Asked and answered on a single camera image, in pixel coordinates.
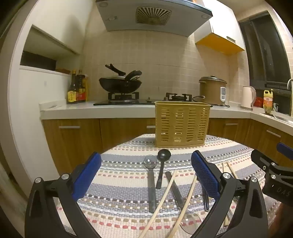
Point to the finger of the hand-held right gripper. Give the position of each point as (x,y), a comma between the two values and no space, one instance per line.
(286,150)
(263,160)

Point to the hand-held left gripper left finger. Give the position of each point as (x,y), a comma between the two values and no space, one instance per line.
(90,174)

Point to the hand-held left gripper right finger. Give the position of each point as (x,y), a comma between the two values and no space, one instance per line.
(203,174)

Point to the yellow plastic utensil basket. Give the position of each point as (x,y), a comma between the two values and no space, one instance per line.
(183,123)

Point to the steel sink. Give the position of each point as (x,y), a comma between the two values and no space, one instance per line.
(281,117)

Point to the striped woven table mat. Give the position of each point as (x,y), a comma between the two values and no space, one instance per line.
(128,190)

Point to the small black ladle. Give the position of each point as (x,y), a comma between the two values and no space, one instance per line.
(160,174)

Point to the yellow detergent bottle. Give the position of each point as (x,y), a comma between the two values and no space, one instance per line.
(267,100)

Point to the red container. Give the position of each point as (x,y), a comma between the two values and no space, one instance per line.
(258,102)

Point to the white electric kettle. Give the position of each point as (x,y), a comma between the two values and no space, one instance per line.
(246,98)

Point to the metal faucet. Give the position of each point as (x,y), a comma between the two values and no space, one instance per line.
(290,83)

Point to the dark soy sauce bottle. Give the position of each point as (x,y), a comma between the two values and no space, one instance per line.
(72,93)

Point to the brown rice cooker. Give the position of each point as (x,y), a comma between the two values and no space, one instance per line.
(210,91)

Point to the dark sauce bottle red label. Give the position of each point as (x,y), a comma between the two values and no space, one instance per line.
(81,91)

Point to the black gas stove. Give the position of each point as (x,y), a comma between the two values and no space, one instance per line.
(146,102)

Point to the black wok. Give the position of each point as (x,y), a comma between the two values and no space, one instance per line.
(114,85)

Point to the dark kitchen window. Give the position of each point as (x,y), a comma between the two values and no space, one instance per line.
(263,57)

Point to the black frying pan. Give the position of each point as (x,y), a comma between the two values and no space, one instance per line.
(132,76)

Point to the grey range hood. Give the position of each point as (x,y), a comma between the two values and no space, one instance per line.
(128,16)

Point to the white and yellow wall cabinet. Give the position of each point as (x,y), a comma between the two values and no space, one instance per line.
(224,22)

